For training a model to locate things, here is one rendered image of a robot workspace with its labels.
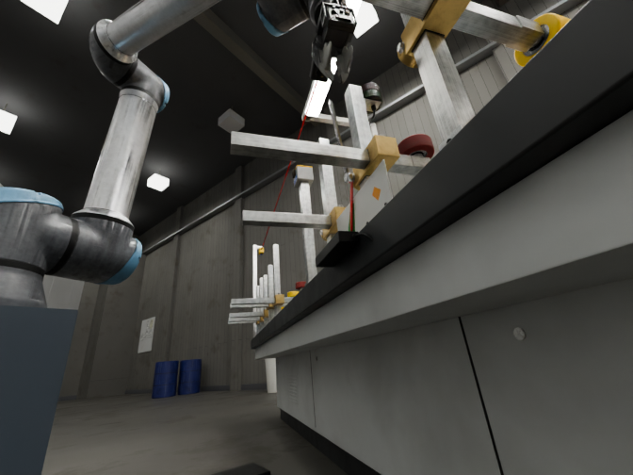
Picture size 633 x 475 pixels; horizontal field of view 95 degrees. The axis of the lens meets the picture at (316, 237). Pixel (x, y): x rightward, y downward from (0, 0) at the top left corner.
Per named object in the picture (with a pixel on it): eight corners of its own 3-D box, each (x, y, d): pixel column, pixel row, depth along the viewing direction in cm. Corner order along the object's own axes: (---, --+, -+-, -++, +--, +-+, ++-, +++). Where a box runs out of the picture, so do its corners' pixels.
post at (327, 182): (334, 271, 80) (318, 136, 99) (330, 275, 83) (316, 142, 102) (346, 271, 81) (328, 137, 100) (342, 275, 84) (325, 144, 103)
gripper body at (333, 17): (323, 18, 58) (318, -16, 63) (314, 58, 66) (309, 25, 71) (359, 25, 60) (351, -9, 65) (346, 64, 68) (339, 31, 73)
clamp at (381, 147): (378, 154, 57) (374, 134, 59) (351, 190, 69) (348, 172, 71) (403, 156, 59) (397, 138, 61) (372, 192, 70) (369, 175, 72)
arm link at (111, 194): (34, 278, 74) (110, 62, 100) (105, 289, 88) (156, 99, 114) (67, 272, 67) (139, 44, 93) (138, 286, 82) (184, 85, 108)
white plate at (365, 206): (391, 204, 51) (381, 158, 55) (339, 254, 74) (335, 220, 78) (394, 204, 52) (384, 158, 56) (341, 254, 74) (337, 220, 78)
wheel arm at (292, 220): (242, 222, 74) (242, 207, 75) (241, 228, 77) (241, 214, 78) (393, 230, 86) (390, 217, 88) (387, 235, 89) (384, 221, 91)
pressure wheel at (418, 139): (419, 171, 60) (408, 128, 64) (398, 192, 67) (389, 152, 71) (451, 175, 62) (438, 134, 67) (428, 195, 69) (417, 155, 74)
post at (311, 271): (308, 286, 103) (300, 180, 120) (304, 290, 107) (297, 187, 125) (320, 286, 104) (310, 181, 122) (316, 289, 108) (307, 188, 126)
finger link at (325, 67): (325, 57, 56) (324, 27, 60) (318, 83, 62) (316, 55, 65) (341, 60, 57) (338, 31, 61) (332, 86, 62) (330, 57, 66)
